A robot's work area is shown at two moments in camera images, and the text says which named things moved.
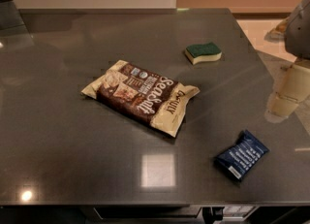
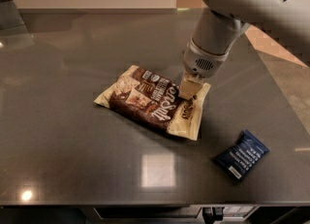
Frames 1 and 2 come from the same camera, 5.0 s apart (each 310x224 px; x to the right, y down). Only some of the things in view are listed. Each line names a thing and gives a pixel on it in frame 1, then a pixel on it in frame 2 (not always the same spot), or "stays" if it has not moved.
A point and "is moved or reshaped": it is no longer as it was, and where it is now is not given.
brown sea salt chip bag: x=142 y=96 is moved or reshaped
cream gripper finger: x=294 y=82 -> x=199 y=64
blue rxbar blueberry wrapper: x=242 y=160 stays
